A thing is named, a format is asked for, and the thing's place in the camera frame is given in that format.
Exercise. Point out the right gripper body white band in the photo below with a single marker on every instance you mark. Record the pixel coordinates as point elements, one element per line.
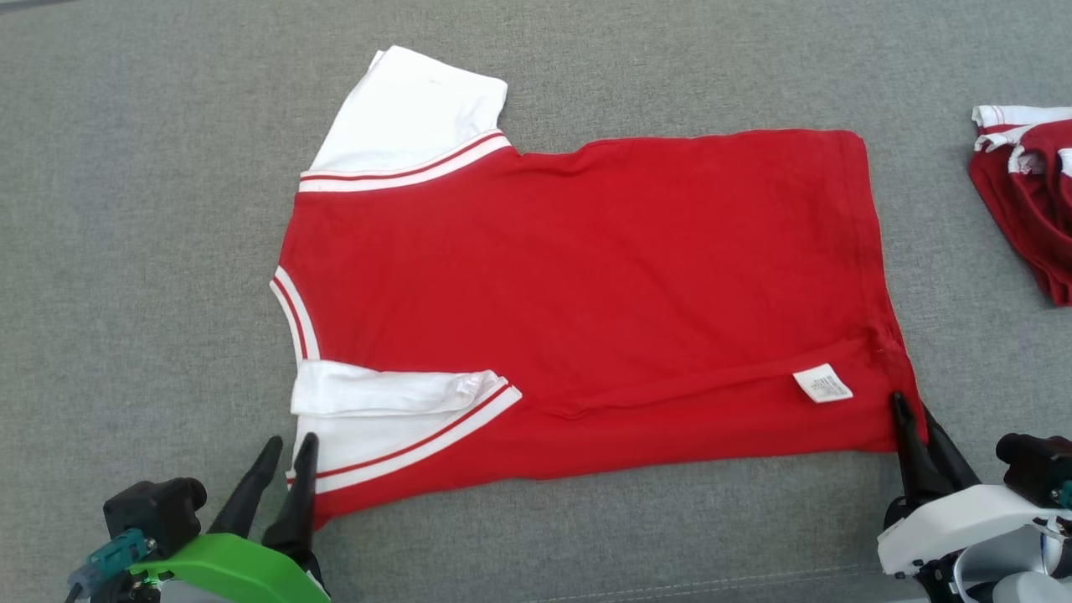
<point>963,519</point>

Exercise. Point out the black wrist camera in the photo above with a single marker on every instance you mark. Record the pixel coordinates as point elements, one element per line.
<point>155,511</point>
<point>1034,469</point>

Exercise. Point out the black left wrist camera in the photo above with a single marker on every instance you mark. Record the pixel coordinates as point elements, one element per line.
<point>155,511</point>

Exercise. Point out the red shorts white waistband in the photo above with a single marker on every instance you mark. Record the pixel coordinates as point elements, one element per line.
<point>1030,218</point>

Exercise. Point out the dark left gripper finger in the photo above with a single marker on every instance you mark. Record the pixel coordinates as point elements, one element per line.
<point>297,511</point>
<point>247,498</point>

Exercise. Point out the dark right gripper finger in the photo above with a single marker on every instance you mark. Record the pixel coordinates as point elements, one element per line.
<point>911,469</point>
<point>946,465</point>

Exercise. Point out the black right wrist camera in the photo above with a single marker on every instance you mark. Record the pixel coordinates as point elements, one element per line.
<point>1034,469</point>

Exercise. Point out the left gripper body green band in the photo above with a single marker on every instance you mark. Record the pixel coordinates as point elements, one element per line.
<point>226,574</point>

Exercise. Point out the red t-shirt white sleeves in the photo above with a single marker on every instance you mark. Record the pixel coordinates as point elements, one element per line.
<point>586,293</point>

